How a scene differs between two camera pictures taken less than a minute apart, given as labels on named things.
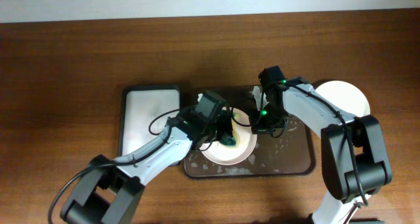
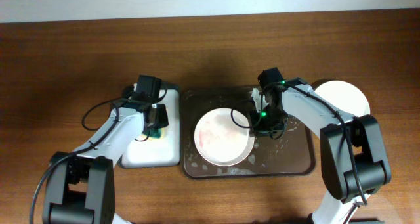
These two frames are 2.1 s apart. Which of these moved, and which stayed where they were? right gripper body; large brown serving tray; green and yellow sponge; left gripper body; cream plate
Moved: green and yellow sponge; left gripper body
Stayed: large brown serving tray; right gripper body; cream plate
